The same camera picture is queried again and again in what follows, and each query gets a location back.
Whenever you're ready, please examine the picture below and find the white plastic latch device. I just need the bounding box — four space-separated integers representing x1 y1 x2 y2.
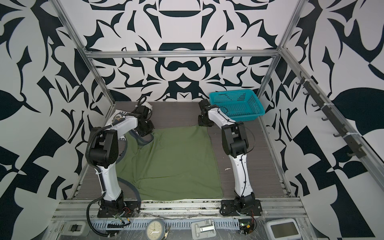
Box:
191 219 217 240

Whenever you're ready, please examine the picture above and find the white digital display device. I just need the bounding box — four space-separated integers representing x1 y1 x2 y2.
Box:
264 218 302 240

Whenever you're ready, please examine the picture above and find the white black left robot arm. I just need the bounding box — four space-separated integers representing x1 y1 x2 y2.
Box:
86 103 154 214

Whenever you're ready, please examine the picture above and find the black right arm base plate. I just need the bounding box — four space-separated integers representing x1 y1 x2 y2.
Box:
219 200 263 216

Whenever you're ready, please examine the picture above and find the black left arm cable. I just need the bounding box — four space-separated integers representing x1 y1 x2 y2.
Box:
86 191 131 238

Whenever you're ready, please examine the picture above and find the round analog clock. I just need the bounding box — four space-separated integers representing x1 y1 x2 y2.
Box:
146 219 166 240

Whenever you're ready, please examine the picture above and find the aluminium cage frame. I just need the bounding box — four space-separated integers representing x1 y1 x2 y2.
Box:
52 1 384 188

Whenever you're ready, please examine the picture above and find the grey switch box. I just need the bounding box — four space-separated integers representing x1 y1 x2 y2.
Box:
61 221 90 237

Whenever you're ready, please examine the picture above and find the teal plastic basket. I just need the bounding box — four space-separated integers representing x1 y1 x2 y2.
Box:
209 90 265 122

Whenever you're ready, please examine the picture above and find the green tank top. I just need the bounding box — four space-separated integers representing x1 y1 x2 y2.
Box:
116 126 223 201

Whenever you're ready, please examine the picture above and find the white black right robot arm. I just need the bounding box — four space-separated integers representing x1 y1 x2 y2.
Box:
198 100 255 209

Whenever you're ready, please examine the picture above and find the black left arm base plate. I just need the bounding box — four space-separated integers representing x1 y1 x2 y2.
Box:
97 200 141 218

